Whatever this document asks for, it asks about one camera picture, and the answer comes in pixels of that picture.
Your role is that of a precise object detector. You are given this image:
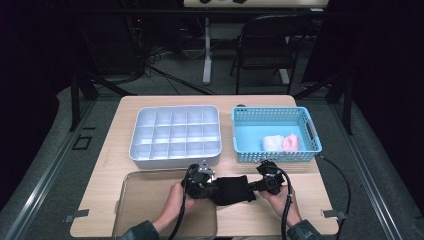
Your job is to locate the black folding chair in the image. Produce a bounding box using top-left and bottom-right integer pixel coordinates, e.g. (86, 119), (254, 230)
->
(229, 13), (314, 96)

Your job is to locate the black cable beside table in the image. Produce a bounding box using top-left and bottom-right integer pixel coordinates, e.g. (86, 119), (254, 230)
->
(315, 153), (352, 240)

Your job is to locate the hand-held gripper cable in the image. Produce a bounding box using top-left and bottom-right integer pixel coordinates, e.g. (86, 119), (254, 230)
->
(168, 169), (193, 240)
(278, 168), (295, 240)

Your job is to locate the aluminium floor rail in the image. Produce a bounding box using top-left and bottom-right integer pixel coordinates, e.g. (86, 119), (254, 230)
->
(329, 99), (424, 240)
(0, 99), (98, 240)

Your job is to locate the pink sock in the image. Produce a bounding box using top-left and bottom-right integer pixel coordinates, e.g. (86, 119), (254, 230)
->
(282, 133), (301, 153)

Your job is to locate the white sock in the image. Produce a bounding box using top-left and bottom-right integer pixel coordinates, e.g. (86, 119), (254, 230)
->
(261, 134), (287, 153)

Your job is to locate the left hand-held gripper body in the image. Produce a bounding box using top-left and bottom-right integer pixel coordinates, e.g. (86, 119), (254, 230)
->
(182, 160), (216, 199)

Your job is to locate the white desk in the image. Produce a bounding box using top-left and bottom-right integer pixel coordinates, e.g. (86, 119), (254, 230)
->
(183, 0), (331, 86)

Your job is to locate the right hand-held gripper cable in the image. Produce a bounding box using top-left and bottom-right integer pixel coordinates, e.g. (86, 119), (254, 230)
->
(278, 168), (295, 240)

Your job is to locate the black sock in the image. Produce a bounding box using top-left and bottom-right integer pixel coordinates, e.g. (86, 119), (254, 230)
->
(210, 174), (258, 207)

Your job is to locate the grey metal bracket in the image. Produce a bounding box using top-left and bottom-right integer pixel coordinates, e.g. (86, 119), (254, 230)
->
(63, 209), (90, 224)
(321, 209), (348, 221)

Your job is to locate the dark equipment rack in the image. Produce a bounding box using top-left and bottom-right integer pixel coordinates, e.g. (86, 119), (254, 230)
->
(124, 14), (149, 76)

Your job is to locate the person's left hand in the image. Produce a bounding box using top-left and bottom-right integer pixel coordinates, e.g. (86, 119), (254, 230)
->
(169, 182), (201, 218)

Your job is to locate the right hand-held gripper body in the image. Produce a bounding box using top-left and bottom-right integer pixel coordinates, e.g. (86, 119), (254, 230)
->
(256, 160), (286, 196)

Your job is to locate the black metal stand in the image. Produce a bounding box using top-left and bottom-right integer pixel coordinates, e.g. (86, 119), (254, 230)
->
(68, 64), (138, 133)
(293, 69), (354, 136)

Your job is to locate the blue plastic basket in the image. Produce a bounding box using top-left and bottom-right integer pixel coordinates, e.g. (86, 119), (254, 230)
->
(231, 105), (324, 164)

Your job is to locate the floor cable bundle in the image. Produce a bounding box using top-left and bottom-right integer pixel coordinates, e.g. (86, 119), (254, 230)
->
(143, 44), (218, 96)

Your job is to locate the left hand-held gripper cable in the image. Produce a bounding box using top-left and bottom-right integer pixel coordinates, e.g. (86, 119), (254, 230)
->
(168, 169), (193, 240)

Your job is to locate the grey divided storage box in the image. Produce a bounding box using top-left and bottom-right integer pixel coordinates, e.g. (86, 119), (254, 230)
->
(128, 105), (223, 169)

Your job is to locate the person's right hand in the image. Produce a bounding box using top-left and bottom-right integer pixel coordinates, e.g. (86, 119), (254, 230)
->
(260, 186), (296, 224)

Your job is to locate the transparent box lid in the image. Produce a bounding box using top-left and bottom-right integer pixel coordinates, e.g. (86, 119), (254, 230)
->
(111, 169), (218, 240)

